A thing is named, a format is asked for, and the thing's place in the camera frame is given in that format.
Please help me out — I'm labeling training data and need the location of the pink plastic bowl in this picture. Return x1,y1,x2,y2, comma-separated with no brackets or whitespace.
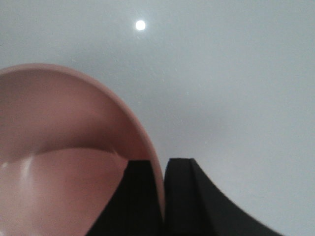
0,64,164,236

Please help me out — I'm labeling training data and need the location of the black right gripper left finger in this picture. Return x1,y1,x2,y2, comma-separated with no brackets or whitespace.
87,160,163,236

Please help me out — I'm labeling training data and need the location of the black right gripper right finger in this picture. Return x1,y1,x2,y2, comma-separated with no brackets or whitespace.
164,158,278,236

